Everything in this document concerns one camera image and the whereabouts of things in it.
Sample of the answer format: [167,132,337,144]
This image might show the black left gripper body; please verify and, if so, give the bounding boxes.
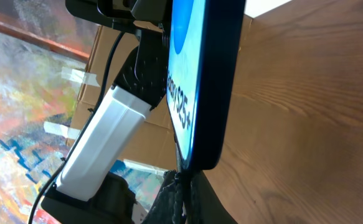
[65,0,172,34]

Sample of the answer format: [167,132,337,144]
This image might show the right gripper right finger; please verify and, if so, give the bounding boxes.
[184,171,237,224]

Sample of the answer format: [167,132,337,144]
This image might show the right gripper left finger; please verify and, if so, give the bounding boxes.
[142,170,184,224]

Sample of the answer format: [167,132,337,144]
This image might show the blue Samsung Galaxy smartphone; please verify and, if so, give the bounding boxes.
[166,0,245,170]

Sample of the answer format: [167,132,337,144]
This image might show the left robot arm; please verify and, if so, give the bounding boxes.
[35,0,172,223]

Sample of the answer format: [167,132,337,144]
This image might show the brown cardboard box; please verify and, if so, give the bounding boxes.
[65,24,179,172]

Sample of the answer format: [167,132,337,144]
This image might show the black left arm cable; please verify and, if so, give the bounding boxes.
[27,30,128,224]

